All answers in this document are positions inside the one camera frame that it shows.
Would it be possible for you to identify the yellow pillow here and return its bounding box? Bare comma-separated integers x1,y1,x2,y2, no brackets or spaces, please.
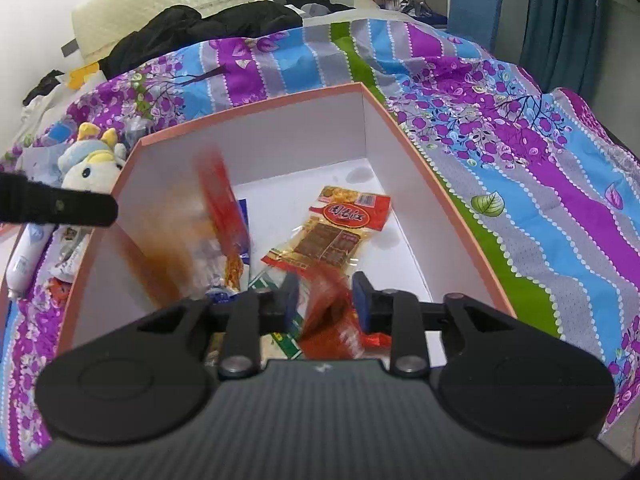
66,62,106,92

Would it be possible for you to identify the green brown snack packet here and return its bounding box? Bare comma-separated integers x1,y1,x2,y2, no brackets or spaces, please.
250,266,306,363

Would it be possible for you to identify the colourful floral bedspread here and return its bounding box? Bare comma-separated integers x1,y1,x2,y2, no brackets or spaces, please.
0,16,640,466

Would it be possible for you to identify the blue curtain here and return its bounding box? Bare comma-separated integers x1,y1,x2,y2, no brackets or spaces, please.
520,0,608,100

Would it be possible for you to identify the black clothing pile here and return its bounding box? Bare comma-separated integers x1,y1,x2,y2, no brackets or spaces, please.
99,0,348,80

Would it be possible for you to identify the red orange candy packet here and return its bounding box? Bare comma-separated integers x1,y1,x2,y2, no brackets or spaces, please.
297,263,392,361

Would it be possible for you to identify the red clear dried snack bag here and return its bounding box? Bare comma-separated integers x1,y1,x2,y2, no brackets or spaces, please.
192,146,254,291

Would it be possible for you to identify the blue white cabbage snack bag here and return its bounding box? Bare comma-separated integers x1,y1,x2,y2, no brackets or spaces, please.
194,224,250,301

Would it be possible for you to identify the white spray bottle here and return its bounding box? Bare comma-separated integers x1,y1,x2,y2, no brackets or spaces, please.
6,223,55,300

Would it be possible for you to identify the red yellow soybean snack bag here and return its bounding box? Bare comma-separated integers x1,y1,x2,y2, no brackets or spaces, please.
262,186,392,274

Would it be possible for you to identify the white blue plush toy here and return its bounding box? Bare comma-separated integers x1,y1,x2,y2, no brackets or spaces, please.
58,122,127,194

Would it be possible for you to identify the clothes heap on nightstand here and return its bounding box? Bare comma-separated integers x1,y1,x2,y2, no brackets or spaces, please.
21,70,75,126

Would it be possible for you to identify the deep pink cardboard box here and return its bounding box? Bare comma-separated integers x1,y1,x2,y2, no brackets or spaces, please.
58,84,512,351

